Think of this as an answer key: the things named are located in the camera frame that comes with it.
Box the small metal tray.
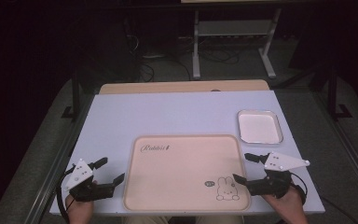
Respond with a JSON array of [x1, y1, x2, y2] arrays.
[[237, 108, 284, 146]]

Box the beige tray with rabbit print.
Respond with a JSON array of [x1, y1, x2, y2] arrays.
[[123, 133, 252, 213]]

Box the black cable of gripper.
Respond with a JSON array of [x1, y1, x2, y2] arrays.
[[288, 172, 309, 206], [55, 165, 76, 224]]

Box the person's right hand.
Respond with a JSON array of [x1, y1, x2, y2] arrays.
[[261, 182, 310, 224]]

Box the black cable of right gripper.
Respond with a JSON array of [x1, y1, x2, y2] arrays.
[[288, 172, 309, 206]]

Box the person's left hand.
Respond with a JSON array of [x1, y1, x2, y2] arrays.
[[64, 180, 95, 224]]

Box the wooden table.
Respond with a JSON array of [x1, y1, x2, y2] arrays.
[[99, 78, 271, 95]]

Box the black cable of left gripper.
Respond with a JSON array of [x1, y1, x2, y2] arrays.
[[55, 165, 76, 224]]

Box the white metal table frame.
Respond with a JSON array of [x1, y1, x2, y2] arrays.
[[191, 8, 283, 80]]

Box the black metal stand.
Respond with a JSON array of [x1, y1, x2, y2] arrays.
[[61, 70, 82, 121], [326, 67, 354, 121]]

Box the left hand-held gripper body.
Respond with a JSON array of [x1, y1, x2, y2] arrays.
[[62, 158, 115, 203]]

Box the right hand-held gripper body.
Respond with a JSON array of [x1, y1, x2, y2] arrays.
[[246, 151, 311, 200]]

